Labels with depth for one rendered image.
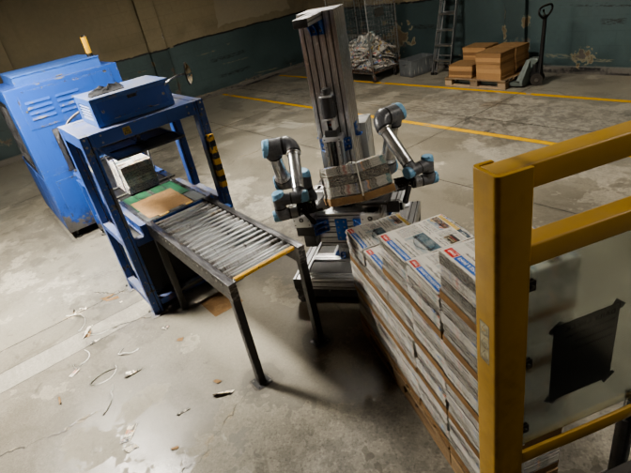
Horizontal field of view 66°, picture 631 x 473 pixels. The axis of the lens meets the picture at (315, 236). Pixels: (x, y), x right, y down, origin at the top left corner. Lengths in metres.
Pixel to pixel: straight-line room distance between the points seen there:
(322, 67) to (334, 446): 2.31
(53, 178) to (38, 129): 0.54
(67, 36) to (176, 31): 2.27
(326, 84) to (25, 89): 3.55
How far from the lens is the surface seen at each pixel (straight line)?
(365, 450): 2.84
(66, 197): 6.19
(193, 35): 12.15
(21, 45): 11.16
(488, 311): 1.24
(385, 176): 2.85
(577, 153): 1.16
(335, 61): 3.30
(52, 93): 6.01
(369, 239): 2.87
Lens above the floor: 2.28
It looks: 29 degrees down
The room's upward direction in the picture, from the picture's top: 12 degrees counter-clockwise
